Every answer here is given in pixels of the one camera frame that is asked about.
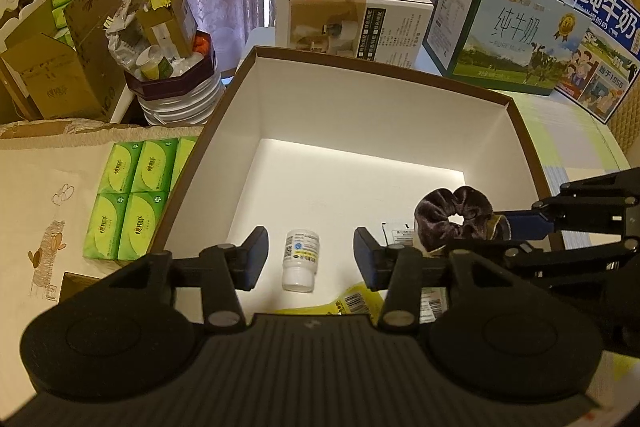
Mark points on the green milk gift box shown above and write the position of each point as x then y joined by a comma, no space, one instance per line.
500,32

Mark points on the dark octagonal tin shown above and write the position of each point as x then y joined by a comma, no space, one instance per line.
170,84

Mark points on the white printed carton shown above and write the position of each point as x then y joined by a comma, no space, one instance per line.
350,12

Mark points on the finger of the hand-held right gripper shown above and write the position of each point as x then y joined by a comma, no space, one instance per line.
550,257
525,224

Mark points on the blue milk gift box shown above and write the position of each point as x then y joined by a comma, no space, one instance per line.
605,52

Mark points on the cream printed cloth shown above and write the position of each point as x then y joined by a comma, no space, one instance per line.
50,167

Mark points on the yellow snack packet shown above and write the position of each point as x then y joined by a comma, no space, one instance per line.
345,302

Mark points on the white round container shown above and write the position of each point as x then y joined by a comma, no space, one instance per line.
185,107

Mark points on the crumpled plastic bag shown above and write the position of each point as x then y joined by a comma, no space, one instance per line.
125,32

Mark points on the brown cardboard box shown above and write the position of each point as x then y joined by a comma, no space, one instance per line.
350,157

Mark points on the yellow green small box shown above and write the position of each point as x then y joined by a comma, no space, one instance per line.
167,22

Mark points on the white carved wooden chair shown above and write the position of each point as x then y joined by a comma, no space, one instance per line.
20,12

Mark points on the dark velvet scrunchie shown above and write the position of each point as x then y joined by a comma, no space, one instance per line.
450,207

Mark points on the brown cardboard tray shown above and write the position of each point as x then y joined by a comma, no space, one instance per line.
80,284

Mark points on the green tissue pack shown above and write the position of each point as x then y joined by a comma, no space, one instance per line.
184,157
122,169
155,167
142,224
105,227

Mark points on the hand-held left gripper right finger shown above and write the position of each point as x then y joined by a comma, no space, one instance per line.
366,259

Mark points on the tan cardboard box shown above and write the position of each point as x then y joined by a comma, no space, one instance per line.
65,77

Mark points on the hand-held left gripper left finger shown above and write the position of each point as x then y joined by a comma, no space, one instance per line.
256,257

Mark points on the small white pill bottle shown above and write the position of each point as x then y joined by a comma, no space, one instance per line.
301,257

